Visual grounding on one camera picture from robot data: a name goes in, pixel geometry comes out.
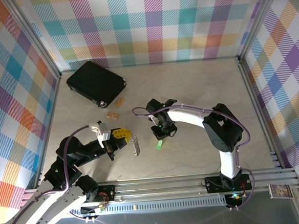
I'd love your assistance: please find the aluminium side rail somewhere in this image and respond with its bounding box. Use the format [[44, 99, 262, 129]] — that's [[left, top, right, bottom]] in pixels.
[[25, 73, 71, 190], [237, 53, 285, 172]]

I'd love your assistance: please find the aluminium frame post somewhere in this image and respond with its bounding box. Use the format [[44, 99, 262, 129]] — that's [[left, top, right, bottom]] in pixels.
[[232, 0, 289, 62], [3, 0, 62, 83]]

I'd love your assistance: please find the black zip case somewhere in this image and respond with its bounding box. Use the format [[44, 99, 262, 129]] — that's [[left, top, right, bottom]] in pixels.
[[65, 57, 129, 111]]

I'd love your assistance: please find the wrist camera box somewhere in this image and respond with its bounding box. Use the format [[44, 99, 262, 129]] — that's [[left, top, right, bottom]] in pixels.
[[88, 120, 116, 149], [148, 114, 158, 128]]

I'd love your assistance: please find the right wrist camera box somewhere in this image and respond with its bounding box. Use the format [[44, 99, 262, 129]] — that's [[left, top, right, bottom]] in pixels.
[[148, 114, 158, 128]]

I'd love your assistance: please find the small connector board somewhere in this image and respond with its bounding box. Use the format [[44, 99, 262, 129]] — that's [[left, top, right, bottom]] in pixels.
[[225, 191, 246, 207], [80, 202, 108, 217]]

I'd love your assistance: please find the white slotted cable duct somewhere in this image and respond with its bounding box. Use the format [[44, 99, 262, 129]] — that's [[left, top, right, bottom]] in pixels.
[[69, 195, 227, 218]]

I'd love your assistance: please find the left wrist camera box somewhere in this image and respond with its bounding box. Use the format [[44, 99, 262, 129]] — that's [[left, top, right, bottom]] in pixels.
[[88, 120, 116, 149]]

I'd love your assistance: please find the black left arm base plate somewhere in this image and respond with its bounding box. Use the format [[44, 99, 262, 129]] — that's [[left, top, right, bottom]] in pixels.
[[85, 185, 117, 204]]

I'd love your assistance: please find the small colourful card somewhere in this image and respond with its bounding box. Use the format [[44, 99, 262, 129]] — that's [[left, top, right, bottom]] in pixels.
[[267, 182, 296, 200]]

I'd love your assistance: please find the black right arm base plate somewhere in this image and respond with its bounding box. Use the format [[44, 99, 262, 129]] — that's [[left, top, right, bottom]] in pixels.
[[204, 173, 253, 194]]

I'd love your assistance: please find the aluminium front rail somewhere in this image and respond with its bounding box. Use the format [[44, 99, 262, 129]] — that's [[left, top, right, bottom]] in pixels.
[[24, 167, 299, 211]]

